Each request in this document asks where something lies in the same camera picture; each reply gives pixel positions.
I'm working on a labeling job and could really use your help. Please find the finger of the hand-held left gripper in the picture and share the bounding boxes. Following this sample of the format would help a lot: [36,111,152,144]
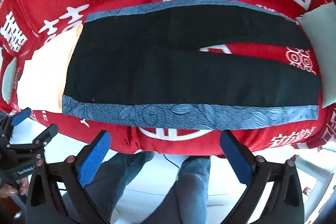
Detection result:
[0,108,32,141]
[7,124,58,154]

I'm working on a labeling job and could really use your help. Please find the pale green pillow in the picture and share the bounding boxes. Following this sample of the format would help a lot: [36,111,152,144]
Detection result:
[1,58,18,103]

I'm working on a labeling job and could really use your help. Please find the thin black cable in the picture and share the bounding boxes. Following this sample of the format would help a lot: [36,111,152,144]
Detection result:
[161,153,182,170]

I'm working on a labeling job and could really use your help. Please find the cream folded cloth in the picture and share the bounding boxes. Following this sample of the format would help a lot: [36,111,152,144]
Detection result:
[16,24,84,113]

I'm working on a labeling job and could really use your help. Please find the person's left leg in jeans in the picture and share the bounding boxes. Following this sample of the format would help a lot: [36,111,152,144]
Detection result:
[83,151,155,224]

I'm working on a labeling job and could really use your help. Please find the person's right leg in jeans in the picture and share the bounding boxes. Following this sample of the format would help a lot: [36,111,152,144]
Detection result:
[168,154,212,224]

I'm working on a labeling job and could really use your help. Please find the person's left hand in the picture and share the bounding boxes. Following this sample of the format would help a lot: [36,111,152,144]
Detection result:
[0,179,28,199]

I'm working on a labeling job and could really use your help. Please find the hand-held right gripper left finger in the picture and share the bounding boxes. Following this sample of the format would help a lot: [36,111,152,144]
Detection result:
[26,130,112,224]

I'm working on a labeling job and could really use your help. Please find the person's leg in jeans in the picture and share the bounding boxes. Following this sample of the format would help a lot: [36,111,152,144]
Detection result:
[168,154,212,224]
[83,151,155,224]

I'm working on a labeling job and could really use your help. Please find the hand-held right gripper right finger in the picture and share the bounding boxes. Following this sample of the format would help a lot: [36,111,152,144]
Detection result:
[220,130,306,224]

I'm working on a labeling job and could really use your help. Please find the light green folded cloth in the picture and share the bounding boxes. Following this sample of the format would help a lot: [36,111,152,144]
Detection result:
[296,1,336,108]

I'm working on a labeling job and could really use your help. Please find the black pants with blue stripes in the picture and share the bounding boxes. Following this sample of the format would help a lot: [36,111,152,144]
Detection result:
[62,0,321,130]

